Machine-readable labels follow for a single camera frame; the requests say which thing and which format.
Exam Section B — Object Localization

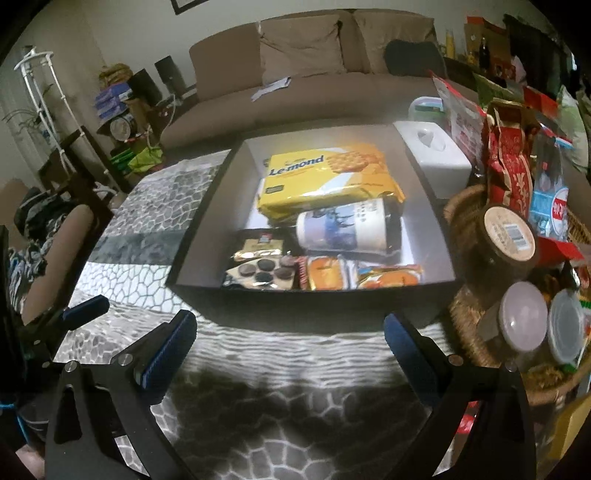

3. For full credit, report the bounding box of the grey patterned blanket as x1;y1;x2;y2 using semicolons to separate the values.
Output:
51;148;467;480

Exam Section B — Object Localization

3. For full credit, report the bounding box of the beige sofa cushion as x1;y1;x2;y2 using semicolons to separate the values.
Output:
259;15;347;77

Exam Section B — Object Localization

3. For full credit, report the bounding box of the white deer print cup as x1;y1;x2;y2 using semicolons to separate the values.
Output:
295;198;402;254

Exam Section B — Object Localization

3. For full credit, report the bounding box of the potted plant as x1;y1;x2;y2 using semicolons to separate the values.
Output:
2;108;42;134

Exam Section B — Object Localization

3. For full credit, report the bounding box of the white paper sheet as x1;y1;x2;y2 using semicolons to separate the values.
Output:
252;78;291;102

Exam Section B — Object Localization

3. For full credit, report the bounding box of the red gold patterned packet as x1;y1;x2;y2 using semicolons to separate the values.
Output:
487;104;536;217

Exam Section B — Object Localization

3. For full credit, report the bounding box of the brown armchair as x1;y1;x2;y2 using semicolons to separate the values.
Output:
0;178;95;326

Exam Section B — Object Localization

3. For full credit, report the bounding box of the white plant stand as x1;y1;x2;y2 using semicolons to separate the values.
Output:
14;46;134;190

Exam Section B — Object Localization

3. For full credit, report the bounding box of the brown sofa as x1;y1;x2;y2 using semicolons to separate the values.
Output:
159;9;462;148

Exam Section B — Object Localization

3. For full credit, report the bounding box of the black speaker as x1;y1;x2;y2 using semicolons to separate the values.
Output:
127;69;162;104
154;55;188;93

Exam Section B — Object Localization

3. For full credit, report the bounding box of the dark wooden chair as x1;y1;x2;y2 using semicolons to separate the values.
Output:
39;126;134;204

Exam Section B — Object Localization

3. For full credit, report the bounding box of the orange bread packet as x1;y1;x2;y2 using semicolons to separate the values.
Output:
298;256;356;291
355;263;423;289

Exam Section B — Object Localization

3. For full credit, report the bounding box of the wicker basket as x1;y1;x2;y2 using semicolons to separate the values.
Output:
443;185;591;407

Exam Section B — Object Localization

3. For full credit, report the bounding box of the blue white snack packet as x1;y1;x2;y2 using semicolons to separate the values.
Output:
531;134;571;241

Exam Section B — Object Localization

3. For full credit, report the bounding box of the white tissue box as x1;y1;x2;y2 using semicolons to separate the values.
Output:
394;121;474;199

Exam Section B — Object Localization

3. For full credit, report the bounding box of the green bag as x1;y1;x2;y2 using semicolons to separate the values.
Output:
111;148;164;174

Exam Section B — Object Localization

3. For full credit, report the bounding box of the pile of clothes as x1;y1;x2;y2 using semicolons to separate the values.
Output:
9;187;75;301

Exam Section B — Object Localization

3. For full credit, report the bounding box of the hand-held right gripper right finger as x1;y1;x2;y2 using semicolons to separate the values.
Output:
383;312;539;480

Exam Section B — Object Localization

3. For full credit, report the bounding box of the stack of blue boxes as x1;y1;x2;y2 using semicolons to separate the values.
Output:
95;83;130;121

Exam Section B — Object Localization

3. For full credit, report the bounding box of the red foil wrapper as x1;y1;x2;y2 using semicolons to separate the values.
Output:
462;401;481;435

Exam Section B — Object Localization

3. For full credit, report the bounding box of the clear plastic lidded container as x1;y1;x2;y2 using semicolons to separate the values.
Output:
501;281;550;354
549;291;585;365

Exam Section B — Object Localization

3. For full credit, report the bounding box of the white container green lid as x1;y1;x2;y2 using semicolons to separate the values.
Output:
409;96;446;123

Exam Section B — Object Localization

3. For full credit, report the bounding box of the yellow biscuit packet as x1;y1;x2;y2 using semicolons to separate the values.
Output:
256;143;407;227

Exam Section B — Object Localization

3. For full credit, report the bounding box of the black cardboard box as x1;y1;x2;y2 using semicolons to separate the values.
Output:
166;122;458;324

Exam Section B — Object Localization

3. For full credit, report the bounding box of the red white snack packet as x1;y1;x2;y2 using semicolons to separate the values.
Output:
434;76;485;153

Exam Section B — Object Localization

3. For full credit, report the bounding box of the dark cushion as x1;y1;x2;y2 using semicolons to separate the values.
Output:
385;39;446;79

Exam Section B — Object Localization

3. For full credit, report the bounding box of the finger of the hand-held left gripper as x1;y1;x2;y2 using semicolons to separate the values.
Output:
32;295;110;347

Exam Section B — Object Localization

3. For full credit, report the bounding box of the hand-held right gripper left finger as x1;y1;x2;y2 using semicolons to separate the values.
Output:
44;309;199;480

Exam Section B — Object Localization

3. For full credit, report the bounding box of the jar with brown lid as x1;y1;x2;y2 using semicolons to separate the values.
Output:
480;203;539;273

